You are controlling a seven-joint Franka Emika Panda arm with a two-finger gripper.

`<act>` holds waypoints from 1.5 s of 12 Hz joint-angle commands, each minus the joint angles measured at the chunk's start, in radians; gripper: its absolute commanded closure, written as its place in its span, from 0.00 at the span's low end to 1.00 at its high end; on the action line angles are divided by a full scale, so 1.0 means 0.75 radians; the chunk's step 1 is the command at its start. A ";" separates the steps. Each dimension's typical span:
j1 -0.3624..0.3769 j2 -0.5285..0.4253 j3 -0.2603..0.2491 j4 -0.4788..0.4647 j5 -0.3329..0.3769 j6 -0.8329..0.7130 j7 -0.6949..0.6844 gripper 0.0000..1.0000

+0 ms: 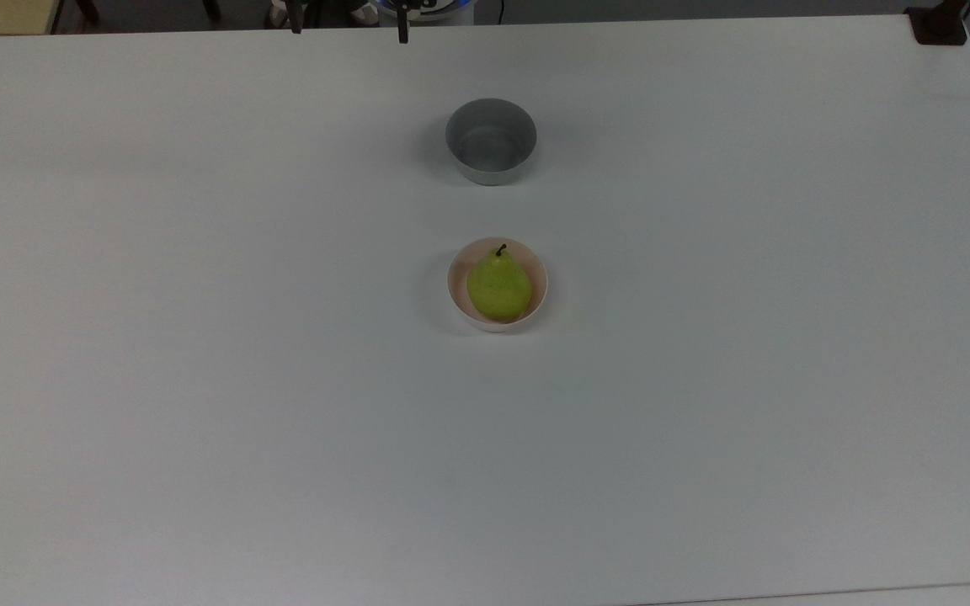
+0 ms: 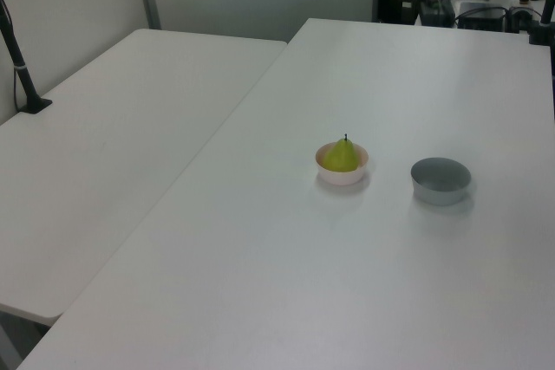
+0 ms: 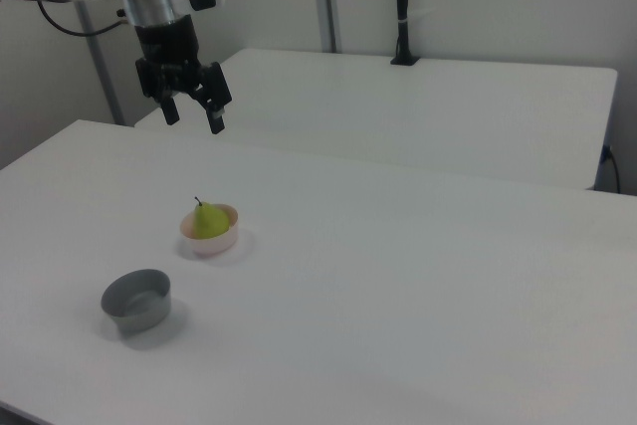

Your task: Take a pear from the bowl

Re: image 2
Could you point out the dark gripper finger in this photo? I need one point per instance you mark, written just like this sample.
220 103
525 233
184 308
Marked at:
405 15
413 15

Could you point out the green pear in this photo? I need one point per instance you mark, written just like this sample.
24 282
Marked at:
341 157

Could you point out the grey metal bowl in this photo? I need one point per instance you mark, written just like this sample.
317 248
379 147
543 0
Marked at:
440 181

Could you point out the small pinkish white bowl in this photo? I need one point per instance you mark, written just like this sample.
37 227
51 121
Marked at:
340 177

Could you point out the dark grey equipment case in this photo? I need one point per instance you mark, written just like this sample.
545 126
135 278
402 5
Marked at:
435 10

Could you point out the black electronic box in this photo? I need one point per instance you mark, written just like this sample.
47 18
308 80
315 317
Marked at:
481 17

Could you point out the white side table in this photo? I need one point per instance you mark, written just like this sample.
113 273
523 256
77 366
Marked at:
108 149

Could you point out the black clamp mount with pole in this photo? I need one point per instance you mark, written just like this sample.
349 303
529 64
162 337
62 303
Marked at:
539 27

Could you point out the black camera stand pole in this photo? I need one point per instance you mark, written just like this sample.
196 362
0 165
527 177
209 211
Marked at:
19 71

